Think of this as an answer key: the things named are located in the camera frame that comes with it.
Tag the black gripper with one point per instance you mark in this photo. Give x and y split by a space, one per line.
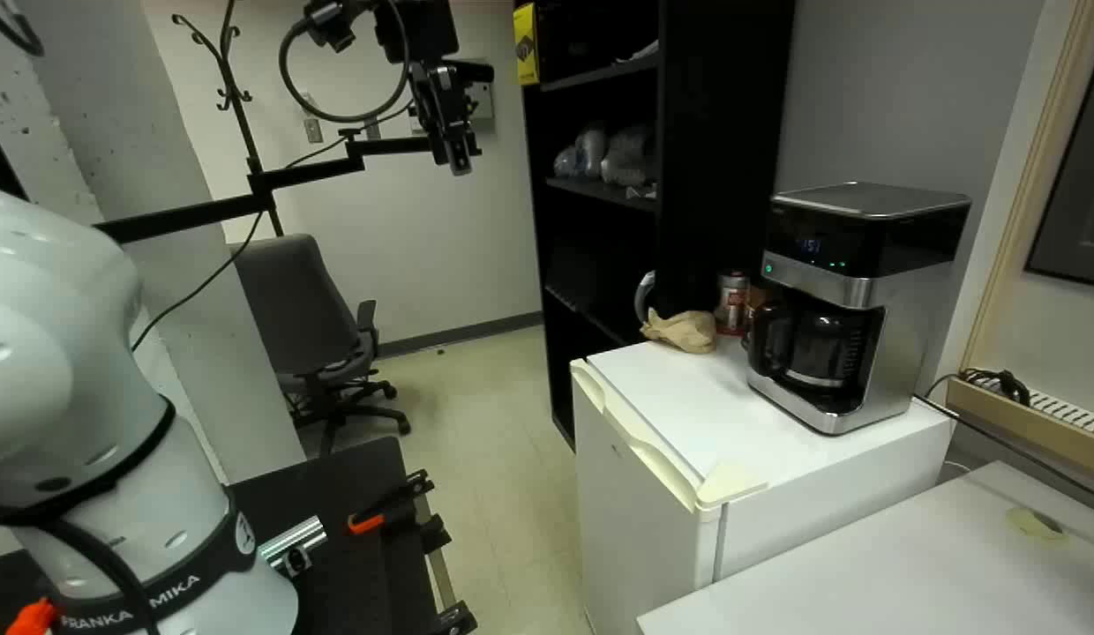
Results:
443 96

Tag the black orange clamp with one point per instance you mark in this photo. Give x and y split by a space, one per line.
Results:
392 506

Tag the white mini fridge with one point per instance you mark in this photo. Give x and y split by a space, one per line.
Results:
685 473

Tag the black bookshelf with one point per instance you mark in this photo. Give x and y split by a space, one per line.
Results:
653 134

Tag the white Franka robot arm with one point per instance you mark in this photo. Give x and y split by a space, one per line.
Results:
102 473

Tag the black camera mount boom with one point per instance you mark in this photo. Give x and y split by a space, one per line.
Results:
264 193

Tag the crumpled brown paper bag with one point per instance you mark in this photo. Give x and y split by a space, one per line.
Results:
691 330

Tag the black silver coffee maker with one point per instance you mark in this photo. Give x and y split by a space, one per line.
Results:
853 291

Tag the black coat stand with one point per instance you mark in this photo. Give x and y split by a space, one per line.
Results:
231 92

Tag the gray office chair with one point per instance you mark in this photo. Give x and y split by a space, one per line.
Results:
318 346

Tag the red soda can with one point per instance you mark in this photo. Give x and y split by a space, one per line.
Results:
732 303

